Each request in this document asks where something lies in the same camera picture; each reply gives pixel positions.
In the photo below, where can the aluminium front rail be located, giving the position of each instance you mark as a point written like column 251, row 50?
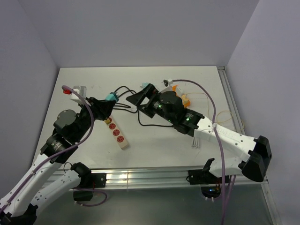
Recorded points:
column 149, row 177

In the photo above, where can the white dual usb charger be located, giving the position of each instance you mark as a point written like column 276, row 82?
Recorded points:
column 179, row 91

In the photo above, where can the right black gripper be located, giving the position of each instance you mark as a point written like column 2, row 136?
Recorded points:
column 150, row 92

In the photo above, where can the light teal charger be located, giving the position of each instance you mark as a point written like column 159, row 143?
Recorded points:
column 144, row 85

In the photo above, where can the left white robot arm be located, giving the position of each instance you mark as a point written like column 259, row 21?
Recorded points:
column 23, row 203

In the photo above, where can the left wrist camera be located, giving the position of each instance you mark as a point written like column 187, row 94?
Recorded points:
column 77, row 93

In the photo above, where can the beige red power strip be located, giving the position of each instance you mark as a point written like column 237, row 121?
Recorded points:
column 117, row 133

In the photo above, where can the orange power strip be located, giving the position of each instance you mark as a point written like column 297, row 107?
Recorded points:
column 180, row 97

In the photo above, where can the tan yellow charger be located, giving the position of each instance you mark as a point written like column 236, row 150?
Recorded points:
column 185, row 100

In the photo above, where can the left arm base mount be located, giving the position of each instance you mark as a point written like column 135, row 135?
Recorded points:
column 90, row 181

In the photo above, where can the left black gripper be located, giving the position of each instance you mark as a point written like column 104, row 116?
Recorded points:
column 102, row 108

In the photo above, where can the aluminium right rail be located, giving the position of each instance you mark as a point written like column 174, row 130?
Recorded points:
column 230, row 118

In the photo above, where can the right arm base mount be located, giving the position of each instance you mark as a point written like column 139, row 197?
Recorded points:
column 199, row 178

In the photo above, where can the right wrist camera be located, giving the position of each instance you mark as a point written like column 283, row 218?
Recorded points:
column 168, row 85

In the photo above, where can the dark teal charger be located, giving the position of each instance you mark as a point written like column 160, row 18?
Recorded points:
column 112, row 96

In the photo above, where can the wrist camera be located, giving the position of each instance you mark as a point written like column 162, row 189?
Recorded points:
column 168, row 85
column 77, row 93

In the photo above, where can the aluminium rail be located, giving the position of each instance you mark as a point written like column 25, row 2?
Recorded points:
column 230, row 118
column 149, row 177

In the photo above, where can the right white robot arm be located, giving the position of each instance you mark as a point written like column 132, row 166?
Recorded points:
column 252, row 156

